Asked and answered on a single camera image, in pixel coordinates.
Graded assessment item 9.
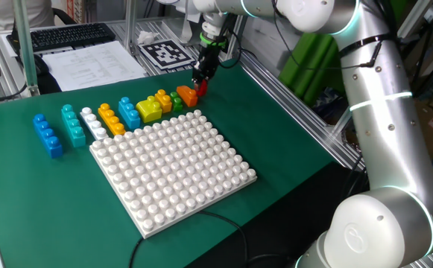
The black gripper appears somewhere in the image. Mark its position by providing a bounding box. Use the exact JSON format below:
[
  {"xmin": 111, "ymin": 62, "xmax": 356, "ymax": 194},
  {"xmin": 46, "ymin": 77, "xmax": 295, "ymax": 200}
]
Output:
[{"xmin": 192, "ymin": 45, "xmax": 225, "ymax": 92}]

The small red block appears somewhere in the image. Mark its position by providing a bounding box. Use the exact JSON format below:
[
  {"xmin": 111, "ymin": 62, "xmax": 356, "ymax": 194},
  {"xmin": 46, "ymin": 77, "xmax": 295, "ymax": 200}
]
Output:
[{"xmin": 195, "ymin": 80, "xmax": 209, "ymax": 98}]

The orange sloped block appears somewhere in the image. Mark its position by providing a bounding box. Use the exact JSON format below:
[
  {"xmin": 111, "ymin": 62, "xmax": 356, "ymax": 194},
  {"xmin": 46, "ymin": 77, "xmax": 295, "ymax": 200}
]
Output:
[{"xmin": 176, "ymin": 85, "xmax": 199, "ymax": 108}]

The green two-stud block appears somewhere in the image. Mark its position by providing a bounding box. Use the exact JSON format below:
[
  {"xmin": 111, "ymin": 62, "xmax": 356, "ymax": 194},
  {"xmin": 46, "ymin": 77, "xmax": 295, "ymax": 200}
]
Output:
[{"xmin": 169, "ymin": 91, "xmax": 184, "ymax": 112}]

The yellow-orange two-stud block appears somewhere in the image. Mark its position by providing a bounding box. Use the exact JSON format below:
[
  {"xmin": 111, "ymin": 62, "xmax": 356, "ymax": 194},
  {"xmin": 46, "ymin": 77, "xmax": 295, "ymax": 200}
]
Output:
[{"xmin": 154, "ymin": 89, "xmax": 174, "ymax": 114}]

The black white fiducial marker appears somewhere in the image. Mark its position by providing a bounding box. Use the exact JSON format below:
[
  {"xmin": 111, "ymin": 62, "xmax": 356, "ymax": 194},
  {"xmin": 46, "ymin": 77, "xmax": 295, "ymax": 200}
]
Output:
[{"xmin": 137, "ymin": 38, "xmax": 198, "ymax": 71}]

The large lime yellow block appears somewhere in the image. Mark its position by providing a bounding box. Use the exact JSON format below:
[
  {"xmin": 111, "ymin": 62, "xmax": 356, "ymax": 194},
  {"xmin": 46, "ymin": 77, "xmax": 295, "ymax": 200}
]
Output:
[{"xmin": 135, "ymin": 95, "xmax": 163, "ymax": 124}]

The white crumpled tissue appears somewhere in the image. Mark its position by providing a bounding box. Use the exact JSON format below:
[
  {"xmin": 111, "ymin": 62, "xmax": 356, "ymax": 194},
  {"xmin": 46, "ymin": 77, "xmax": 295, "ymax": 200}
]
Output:
[{"xmin": 136, "ymin": 30, "xmax": 160, "ymax": 46}]

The light blue three-stud block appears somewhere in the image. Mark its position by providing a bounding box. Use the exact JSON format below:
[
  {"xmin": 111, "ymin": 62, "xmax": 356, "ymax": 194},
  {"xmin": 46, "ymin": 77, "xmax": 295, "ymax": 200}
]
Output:
[{"xmin": 118, "ymin": 96, "xmax": 142, "ymax": 130}]

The yellow-orange four-stud block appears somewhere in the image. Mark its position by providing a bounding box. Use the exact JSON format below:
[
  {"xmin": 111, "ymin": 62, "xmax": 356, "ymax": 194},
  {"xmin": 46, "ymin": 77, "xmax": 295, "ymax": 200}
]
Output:
[{"xmin": 97, "ymin": 103, "xmax": 127, "ymax": 136}]

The white studded baseplate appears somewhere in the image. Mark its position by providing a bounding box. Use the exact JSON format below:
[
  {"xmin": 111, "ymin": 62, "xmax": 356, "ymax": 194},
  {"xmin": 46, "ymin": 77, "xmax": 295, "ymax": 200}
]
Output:
[{"xmin": 89, "ymin": 109, "xmax": 259, "ymax": 240}]

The white printed paper sheet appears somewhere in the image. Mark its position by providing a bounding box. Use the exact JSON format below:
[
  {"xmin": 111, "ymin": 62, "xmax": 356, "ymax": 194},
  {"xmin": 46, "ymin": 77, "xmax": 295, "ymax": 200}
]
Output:
[{"xmin": 41, "ymin": 39, "xmax": 148, "ymax": 92}]

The green cloth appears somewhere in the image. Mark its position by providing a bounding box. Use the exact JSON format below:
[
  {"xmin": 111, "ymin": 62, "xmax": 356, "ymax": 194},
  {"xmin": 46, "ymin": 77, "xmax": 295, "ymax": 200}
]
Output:
[{"xmin": 278, "ymin": 32, "xmax": 346, "ymax": 108}]

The white four-stud block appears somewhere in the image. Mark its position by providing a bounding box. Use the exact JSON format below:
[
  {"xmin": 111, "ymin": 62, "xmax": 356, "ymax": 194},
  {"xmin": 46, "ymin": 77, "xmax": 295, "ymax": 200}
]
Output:
[{"xmin": 79, "ymin": 106, "xmax": 109, "ymax": 141}]

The teal four-stud block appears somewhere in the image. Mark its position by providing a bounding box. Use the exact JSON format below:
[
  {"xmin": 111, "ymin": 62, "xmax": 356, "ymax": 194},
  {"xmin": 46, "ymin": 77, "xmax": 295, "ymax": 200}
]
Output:
[{"xmin": 60, "ymin": 103, "xmax": 87, "ymax": 148}]

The black keyboard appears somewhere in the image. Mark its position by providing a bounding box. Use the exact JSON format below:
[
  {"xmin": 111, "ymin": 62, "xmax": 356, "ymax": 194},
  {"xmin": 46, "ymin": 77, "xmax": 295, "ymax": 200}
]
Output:
[{"xmin": 6, "ymin": 22, "xmax": 117, "ymax": 54}]

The red white printed box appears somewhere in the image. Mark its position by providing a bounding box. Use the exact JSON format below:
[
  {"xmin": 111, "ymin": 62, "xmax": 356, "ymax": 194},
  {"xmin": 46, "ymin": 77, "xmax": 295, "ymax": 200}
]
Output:
[{"xmin": 66, "ymin": 0, "xmax": 87, "ymax": 24}]

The diagonal aluminium beam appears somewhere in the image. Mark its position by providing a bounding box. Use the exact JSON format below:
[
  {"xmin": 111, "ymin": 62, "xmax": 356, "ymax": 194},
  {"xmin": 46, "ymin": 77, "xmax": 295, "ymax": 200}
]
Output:
[{"xmin": 330, "ymin": 0, "xmax": 433, "ymax": 137}]

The black office chair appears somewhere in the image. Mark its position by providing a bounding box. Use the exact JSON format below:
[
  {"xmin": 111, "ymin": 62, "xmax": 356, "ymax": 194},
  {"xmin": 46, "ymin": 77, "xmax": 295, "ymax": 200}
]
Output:
[{"xmin": 51, "ymin": 7, "xmax": 78, "ymax": 26}]

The blue four-stud block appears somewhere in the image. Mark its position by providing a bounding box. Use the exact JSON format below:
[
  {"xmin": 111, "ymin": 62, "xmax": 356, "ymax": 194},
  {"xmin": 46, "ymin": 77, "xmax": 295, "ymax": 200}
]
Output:
[{"xmin": 32, "ymin": 113, "xmax": 64, "ymax": 159}]

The person in white shirt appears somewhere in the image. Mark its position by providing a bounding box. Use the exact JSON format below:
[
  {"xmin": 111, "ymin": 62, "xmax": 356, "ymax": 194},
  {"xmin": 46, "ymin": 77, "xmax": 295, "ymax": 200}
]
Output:
[{"xmin": 0, "ymin": 0, "xmax": 56, "ymax": 31}]

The green cutting mat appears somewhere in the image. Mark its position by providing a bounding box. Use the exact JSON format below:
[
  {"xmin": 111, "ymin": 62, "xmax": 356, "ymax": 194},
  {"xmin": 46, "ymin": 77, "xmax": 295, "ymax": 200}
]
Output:
[{"xmin": 0, "ymin": 59, "xmax": 336, "ymax": 268}]

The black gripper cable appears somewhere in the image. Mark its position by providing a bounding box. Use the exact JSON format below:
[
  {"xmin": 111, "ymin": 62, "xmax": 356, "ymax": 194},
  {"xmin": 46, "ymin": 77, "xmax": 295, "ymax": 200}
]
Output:
[{"xmin": 215, "ymin": 22, "xmax": 247, "ymax": 70}]

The aluminium frame post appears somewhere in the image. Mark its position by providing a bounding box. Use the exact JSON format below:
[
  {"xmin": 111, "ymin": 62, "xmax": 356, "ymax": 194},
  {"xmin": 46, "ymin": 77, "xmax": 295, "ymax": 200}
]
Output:
[
  {"xmin": 123, "ymin": 0, "xmax": 139, "ymax": 56},
  {"xmin": 13, "ymin": 0, "xmax": 40, "ymax": 97}
]

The black table cable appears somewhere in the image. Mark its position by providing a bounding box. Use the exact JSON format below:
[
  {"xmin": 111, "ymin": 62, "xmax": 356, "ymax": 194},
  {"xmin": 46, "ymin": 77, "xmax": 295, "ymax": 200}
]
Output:
[{"xmin": 128, "ymin": 210, "xmax": 249, "ymax": 268}]

